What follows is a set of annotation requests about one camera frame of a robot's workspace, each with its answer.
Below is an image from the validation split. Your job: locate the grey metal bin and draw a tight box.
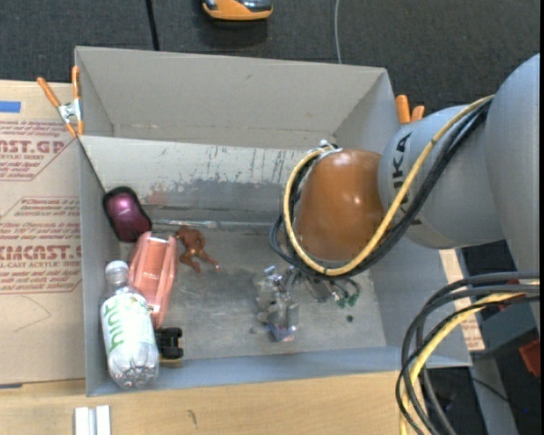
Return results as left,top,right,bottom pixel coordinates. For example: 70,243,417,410
73,45,472,398

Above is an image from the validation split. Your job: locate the brown cardboard board red print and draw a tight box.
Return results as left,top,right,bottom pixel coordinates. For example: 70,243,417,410
0,78,88,392

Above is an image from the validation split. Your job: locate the black wheeled toy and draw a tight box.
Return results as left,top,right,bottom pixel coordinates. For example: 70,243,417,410
155,326,185,363

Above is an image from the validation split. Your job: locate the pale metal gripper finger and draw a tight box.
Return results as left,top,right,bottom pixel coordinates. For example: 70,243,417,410
253,265,294,310
255,301,301,343

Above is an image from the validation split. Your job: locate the clear plastic bottle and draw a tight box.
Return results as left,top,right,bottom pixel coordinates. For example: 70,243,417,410
99,259,160,392

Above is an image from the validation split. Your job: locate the maroon computer mouse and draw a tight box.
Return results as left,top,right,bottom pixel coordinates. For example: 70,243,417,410
102,186,153,244

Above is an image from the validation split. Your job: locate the brown toy figure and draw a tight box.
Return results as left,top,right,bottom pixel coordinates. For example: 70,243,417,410
174,224,224,275

